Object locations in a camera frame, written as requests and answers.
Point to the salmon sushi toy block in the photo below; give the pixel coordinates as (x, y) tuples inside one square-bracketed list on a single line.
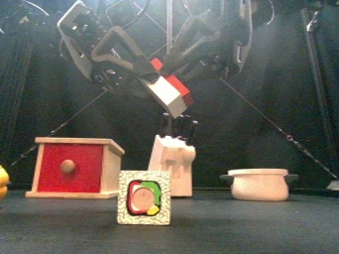
[(169, 94)]

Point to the wooden box with drawer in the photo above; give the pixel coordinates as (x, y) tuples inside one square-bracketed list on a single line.
[(112, 165)]

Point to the red drawer with wooden knob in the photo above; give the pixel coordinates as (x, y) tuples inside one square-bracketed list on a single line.
[(84, 158)]

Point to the wooden knife block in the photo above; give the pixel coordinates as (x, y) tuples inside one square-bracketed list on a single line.
[(173, 165)]

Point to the maki roll toy block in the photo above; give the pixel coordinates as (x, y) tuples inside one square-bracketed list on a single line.
[(142, 198)]

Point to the white toy pot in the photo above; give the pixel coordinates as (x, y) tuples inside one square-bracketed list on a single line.
[(258, 185)]

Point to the yellow toy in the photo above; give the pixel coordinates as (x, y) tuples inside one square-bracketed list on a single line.
[(2, 182)]

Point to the metal frame pole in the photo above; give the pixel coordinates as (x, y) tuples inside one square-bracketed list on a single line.
[(169, 26)]

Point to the black frame pole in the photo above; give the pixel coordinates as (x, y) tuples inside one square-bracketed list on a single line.
[(317, 82)]

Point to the white frame foot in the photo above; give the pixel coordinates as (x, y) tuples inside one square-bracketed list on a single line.
[(333, 186)]

